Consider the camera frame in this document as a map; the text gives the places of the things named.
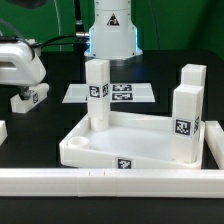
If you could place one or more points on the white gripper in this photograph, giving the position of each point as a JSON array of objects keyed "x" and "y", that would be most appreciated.
[{"x": 21, "y": 67}]

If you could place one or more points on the white desk top tray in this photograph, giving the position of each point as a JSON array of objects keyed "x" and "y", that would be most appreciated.
[{"x": 132, "y": 141}]

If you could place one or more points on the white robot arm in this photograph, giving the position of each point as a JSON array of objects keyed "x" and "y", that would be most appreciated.
[{"x": 112, "y": 37}]

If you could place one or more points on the white left fence block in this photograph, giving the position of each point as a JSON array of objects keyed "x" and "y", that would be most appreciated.
[{"x": 3, "y": 131}]

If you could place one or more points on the white fence block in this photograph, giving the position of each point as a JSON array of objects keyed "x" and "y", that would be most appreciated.
[
  {"x": 3, "y": 131},
  {"x": 214, "y": 136}
]

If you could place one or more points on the white front fence bar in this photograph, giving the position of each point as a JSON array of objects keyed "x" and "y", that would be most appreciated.
[{"x": 112, "y": 182}]

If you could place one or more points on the white marker sheet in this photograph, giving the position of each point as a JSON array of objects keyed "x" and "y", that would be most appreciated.
[{"x": 119, "y": 92}]

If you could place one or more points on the white right fence block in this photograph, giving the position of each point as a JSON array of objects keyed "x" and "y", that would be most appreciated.
[{"x": 214, "y": 136}]

